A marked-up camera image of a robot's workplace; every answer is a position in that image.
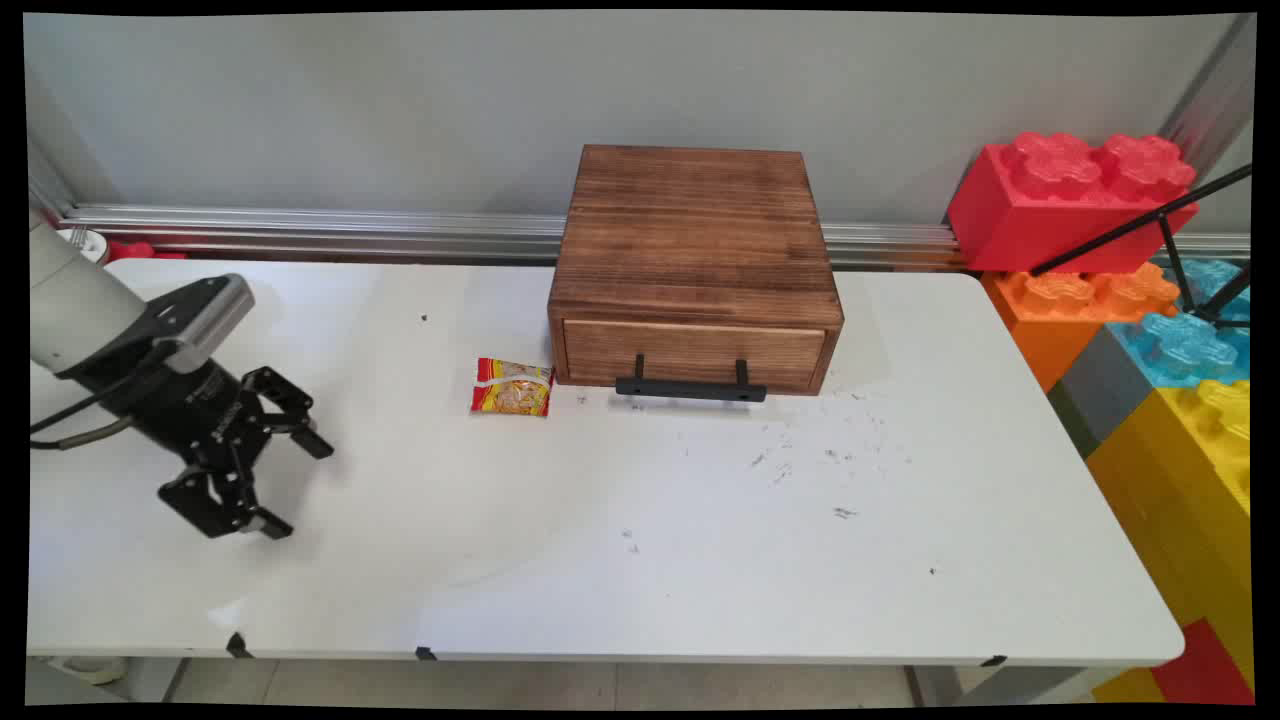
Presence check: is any big grey toy brick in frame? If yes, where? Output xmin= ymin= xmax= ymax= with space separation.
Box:
xmin=1047 ymin=324 xmax=1158 ymax=460

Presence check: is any wooden drawer front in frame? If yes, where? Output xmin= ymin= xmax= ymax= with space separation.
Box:
xmin=562 ymin=319 xmax=829 ymax=393

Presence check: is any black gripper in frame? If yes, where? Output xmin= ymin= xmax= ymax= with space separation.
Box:
xmin=60 ymin=345 xmax=336 ymax=542

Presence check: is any big red toy brick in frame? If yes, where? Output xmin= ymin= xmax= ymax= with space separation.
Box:
xmin=946 ymin=130 xmax=1200 ymax=276

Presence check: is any big orange toy brick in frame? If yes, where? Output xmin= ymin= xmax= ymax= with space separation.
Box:
xmin=980 ymin=262 xmax=1182 ymax=392

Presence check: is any black tripod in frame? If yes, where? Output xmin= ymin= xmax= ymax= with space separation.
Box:
xmin=1030 ymin=163 xmax=1253 ymax=332

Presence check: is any slanted aluminium post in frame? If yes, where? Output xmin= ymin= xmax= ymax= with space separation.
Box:
xmin=1160 ymin=14 xmax=1257 ymax=181

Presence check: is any thick black cable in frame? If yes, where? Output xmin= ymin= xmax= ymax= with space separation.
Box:
xmin=29 ymin=415 xmax=136 ymax=451

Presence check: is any red yellow snack packet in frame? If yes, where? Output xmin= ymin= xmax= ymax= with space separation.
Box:
xmin=470 ymin=357 xmax=555 ymax=418

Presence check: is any big blue toy brick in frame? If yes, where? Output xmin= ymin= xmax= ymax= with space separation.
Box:
xmin=1110 ymin=257 xmax=1252 ymax=390

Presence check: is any flat red object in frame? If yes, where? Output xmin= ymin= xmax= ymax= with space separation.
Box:
xmin=106 ymin=240 xmax=188 ymax=264

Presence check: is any small red toy brick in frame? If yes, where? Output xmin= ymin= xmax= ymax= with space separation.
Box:
xmin=1150 ymin=617 xmax=1254 ymax=705

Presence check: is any dark wooden drawer cabinet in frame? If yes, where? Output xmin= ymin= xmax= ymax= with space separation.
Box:
xmin=547 ymin=144 xmax=845 ymax=398

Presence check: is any thin black camera cable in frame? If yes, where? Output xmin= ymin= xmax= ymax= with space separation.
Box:
xmin=29 ymin=368 xmax=151 ymax=436

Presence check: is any black metal drawer handle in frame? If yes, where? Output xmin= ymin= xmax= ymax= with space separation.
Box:
xmin=615 ymin=353 xmax=768 ymax=404

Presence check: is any big yellow toy brick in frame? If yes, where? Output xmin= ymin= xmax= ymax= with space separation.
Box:
xmin=1085 ymin=378 xmax=1253 ymax=691

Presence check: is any horizontal aluminium rail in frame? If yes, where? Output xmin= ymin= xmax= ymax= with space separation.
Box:
xmin=58 ymin=204 xmax=1252 ymax=272

